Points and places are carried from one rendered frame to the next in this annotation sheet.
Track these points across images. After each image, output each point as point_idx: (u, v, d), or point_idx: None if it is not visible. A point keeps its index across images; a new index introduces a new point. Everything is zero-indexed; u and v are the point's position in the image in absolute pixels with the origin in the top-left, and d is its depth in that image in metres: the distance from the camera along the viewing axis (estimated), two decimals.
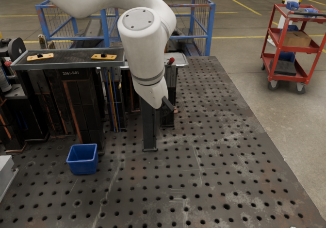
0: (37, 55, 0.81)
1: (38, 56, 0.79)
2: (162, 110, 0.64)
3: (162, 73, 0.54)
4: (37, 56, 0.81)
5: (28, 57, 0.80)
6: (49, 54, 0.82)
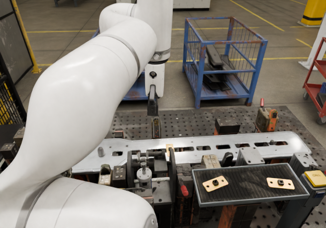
0: (210, 180, 0.80)
1: (215, 184, 0.77)
2: None
3: None
4: (211, 182, 0.79)
5: (203, 184, 0.78)
6: (221, 179, 0.80)
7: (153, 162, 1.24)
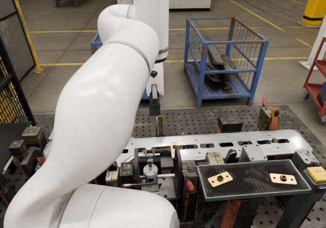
0: (215, 175, 0.82)
1: (220, 180, 0.80)
2: None
3: None
4: (216, 177, 0.81)
5: (208, 179, 0.81)
6: (225, 174, 0.83)
7: None
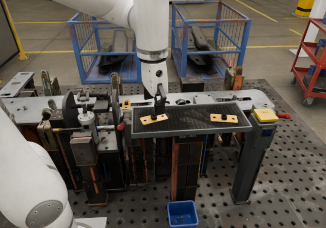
0: (149, 115, 0.74)
1: (153, 118, 0.72)
2: None
3: None
4: (150, 117, 0.73)
5: (140, 118, 0.73)
6: (161, 114, 0.74)
7: (112, 121, 1.18)
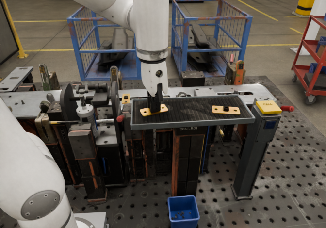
0: None
1: None
2: None
3: None
4: (150, 108, 0.72)
5: (140, 110, 0.71)
6: (161, 106, 0.73)
7: (112, 116, 1.17)
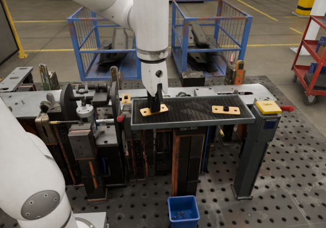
0: None
1: None
2: None
3: None
4: (150, 108, 0.72)
5: (140, 110, 0.71)
6: (161, 106, 0.73)
7: (112, 116, 1.17)
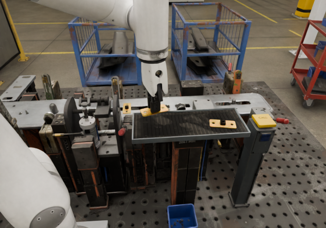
0: None
1: None
2: None
3: None
4: (150, 108, 0.72)
5: (140, 110, 0.71)
6: (161, 106, 0.73)
7: (113, 124, 1.20)
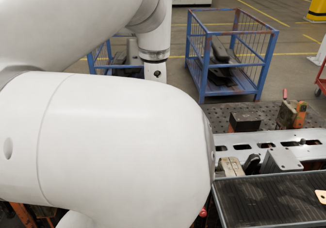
0: None
1: None
2: None
3: None
4: None
5: None
6: None
7: None
